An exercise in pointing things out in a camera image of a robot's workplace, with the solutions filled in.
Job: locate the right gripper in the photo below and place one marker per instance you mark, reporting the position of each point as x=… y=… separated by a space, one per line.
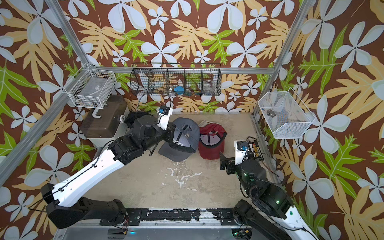
x=232 y=163

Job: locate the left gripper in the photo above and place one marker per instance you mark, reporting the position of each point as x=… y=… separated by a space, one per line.
x=168 y=130

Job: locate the dark grey baseball cap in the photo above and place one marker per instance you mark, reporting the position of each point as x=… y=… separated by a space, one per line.
x=183 y=141

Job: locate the black baseball cap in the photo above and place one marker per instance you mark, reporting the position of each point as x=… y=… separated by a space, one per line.
x=132 y=116

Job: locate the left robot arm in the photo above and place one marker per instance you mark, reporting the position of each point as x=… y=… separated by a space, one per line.
x=66 y=204

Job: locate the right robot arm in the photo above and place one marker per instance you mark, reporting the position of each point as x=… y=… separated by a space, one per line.
x=271 y=210

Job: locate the red baseball cap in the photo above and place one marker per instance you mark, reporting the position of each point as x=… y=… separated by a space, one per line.
x=212 y=141

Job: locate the white cap under pile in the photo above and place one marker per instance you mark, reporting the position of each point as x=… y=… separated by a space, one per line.
x=205 y=123

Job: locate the black parallel charging board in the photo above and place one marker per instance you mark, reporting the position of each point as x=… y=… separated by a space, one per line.
x=255 y=149

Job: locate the white box with brown lid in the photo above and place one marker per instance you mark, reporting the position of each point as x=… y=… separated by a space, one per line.
x=104 y=125

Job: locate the black wire wall basket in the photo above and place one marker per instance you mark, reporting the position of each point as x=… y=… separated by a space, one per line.
x=165 y=79

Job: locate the white wire wall basket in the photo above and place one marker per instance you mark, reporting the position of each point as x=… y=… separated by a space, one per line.
x=91 y=87

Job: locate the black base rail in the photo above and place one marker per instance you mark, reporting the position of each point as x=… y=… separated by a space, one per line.
x=208 y=216

